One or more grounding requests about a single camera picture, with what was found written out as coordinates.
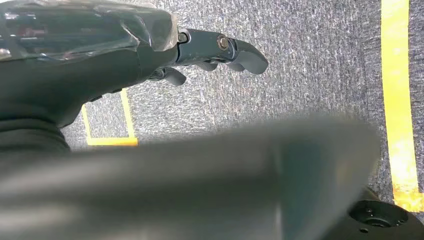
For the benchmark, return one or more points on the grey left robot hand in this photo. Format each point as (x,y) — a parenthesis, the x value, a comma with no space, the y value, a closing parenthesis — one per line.
(82,82)

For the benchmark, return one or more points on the small yellow floor tape square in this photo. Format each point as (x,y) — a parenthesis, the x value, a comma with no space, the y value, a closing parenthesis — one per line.
(112,141)

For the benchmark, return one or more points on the black robot foot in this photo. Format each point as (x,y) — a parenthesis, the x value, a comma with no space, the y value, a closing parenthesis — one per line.
(377,218)

